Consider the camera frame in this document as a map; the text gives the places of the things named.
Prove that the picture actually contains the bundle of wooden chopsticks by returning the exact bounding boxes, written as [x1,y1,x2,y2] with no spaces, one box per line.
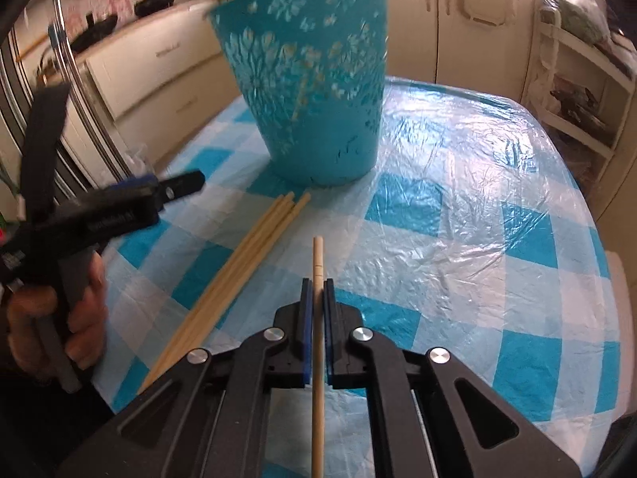
[137,192,312,394]

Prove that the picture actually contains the white base cabinets under window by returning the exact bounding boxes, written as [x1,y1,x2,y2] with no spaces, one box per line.
[343,0,548,105]

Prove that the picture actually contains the white base cabinet under stove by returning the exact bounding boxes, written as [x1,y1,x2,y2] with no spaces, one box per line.
[84,2,240,120]

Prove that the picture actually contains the white tiered storage cart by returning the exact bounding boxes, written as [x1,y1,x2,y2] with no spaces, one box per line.
[535,5,637,160]

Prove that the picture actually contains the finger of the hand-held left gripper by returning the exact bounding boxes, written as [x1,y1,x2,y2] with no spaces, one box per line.
[22,82,73,230]
[87,169,206,240]

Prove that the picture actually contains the light wooden chopstick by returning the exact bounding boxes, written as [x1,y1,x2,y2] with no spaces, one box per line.
[312,236,326,478]

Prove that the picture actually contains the black pan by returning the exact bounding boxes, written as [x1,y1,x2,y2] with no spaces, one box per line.
[70,12,120,53]

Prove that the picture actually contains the grey sliding door frame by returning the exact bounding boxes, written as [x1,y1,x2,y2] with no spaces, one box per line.
[0,25,135,190]

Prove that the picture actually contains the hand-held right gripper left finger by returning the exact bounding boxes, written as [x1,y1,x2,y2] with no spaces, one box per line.
[57,279,315,478]

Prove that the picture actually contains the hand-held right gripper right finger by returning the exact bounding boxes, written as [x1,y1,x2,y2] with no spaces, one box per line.
[322,279,583,478]

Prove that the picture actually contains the person's left hand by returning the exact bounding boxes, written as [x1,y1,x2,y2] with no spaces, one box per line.
[7,256,109,382]

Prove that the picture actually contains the teal perforated plastic bucket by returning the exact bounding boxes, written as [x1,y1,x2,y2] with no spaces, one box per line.
[206,0,391,186]

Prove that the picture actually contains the blue checked tablecloth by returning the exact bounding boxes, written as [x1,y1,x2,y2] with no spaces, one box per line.
[92,77,623,478]

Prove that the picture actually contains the plastic bag of vegetables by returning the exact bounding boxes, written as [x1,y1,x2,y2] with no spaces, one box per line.
[542,0,618,43]

